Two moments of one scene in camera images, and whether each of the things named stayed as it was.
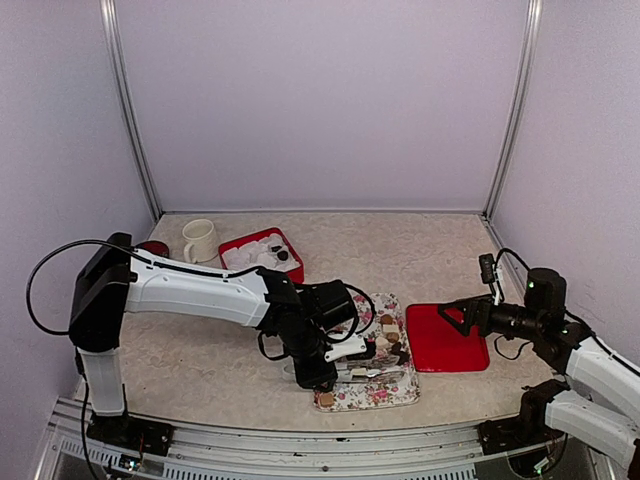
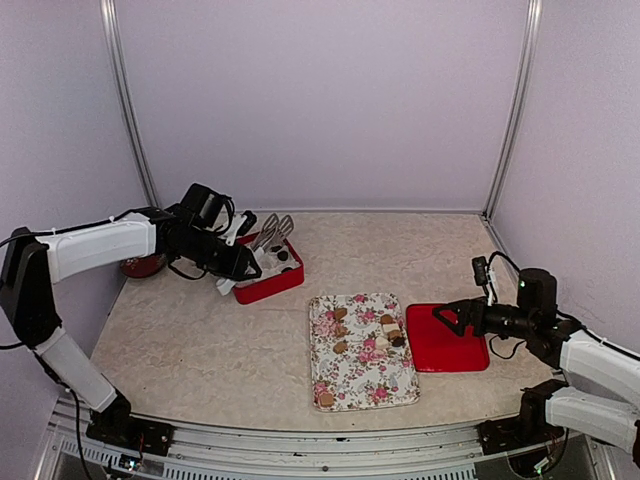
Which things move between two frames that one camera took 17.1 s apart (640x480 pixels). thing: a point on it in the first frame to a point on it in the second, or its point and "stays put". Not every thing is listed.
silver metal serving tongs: x=348 y=371 to x=273 y=232
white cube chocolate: x=382 y=343 stays put
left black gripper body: x=306 y=375 to x=201 y=252
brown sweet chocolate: x=327 y=400 stays put
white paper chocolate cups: x=271 y=252 stays put
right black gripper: x=472 y=314 stays put
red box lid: x=438 y=345 stays put
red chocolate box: x=267 y=249 stays put
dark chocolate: x=404 y=356 to x=398 y=341
